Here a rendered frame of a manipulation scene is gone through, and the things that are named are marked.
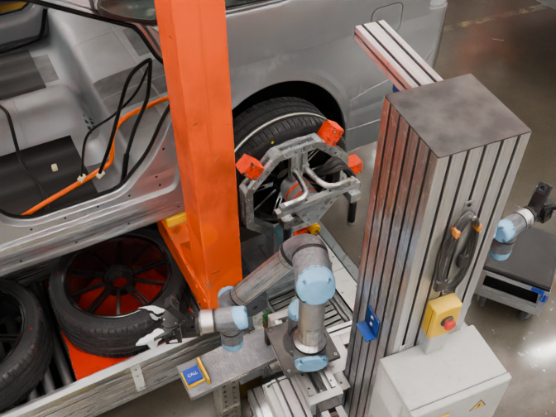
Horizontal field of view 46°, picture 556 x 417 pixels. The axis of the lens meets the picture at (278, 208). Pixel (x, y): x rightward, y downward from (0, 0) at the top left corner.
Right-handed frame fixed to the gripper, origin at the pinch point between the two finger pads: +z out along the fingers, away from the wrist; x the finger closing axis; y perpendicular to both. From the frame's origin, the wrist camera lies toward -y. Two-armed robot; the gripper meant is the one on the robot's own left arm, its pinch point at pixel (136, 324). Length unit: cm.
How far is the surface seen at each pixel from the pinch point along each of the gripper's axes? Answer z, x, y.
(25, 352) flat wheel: 61, 50, 66
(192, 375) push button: -10, 33, 72
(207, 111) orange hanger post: -29, 39, -52
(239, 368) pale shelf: -30, 35, 75
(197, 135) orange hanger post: -25, 39, -44
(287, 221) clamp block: -57, 68, 21
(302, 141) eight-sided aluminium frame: -68, 98, 2
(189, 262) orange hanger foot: -12, 75, 47
